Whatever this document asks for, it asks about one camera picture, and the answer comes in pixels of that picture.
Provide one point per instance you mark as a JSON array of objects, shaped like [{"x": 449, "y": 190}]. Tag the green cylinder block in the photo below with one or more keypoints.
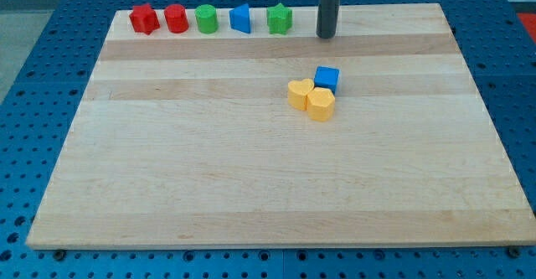
[{"x": 206, "y": 18}]

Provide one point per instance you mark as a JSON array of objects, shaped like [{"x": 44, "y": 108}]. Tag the light wooden board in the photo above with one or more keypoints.
[{"x": 187, "y": 141}]

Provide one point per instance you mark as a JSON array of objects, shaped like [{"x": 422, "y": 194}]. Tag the yellow heart block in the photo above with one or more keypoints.
[{"x": 297, "y": 92}]

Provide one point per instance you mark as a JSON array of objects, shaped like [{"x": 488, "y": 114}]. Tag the blue triangular prism block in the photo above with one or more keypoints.
[{"x": 239, "y": 18}]

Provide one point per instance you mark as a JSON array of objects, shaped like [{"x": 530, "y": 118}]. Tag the yellow hexagon block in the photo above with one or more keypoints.
[{"x": 320, "y": 104}]

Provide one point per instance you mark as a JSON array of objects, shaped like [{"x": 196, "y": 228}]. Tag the green star block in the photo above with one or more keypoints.
[{"x": 279, "y": 19}]

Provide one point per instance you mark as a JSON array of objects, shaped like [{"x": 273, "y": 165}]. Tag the blue cube block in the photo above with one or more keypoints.
[{"x": 327, "y": 77}]

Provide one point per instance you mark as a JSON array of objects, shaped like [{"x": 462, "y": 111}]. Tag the red cylinder block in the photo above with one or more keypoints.
[{"x": 176, "y": 18}]

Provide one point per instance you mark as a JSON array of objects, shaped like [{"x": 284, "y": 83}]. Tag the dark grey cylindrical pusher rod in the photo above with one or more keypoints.
[{"x": 327, "y": 18}]

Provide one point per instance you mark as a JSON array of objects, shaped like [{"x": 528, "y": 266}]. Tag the red star block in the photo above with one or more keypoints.
[{"x": 144, "y": 19}]

